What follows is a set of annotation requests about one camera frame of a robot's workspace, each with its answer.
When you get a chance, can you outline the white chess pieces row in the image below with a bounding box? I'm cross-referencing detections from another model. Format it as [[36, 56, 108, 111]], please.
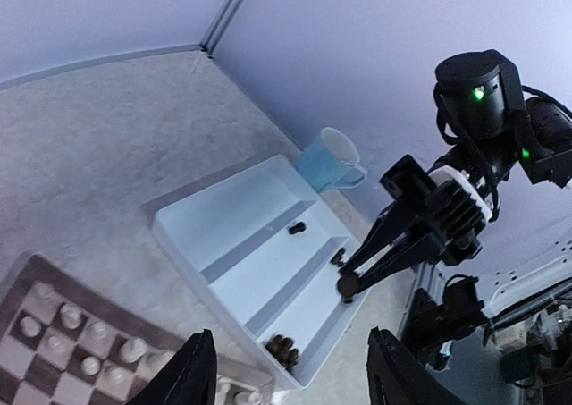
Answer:
[[17, 283, 265, 405]]

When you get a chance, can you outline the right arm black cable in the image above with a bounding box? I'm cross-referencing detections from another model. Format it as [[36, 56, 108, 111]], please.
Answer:
[[431, 85, 572, 221]]

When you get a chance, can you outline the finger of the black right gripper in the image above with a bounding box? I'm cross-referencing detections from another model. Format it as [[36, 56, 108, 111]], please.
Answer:
[[339, 207, 416, 276], [357, 234, 442, 291]]

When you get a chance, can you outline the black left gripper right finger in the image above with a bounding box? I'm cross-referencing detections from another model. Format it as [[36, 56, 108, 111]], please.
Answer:
[[366, 327, 465, 405]]

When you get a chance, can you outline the white plastic tray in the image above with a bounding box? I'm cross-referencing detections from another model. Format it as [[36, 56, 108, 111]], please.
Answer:
[[152, 155, 363, 390]]

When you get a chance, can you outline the right aluminium frame post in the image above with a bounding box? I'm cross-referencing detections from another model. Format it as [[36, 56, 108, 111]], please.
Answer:
[[199, 0, 245, 59]]

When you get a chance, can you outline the dark chess pieces pile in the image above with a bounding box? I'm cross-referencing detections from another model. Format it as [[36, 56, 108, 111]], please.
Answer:
[[265, 247, 346, 373]]

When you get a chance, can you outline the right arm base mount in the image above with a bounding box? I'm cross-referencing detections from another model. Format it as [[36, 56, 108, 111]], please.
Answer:
[[400, 274, 488, 371]]

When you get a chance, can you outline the lone dark piece in tray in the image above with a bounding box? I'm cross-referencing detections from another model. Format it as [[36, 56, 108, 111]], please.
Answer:
[[288, 222, 307, 235]]

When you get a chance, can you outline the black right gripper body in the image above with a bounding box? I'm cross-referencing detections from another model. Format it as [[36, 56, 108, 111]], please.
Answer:
[[380, 49, 571, 266]]

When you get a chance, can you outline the light blue mug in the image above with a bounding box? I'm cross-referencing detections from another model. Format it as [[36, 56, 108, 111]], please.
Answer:
[[294, 127, 367, 193]]

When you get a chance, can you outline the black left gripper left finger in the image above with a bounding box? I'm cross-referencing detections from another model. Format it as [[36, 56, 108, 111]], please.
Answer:
[[128, 329, 217, 405]]

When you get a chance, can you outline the wooden chess board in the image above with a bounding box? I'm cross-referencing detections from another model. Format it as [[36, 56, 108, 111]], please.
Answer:
[[1, 255, 273, 404]]

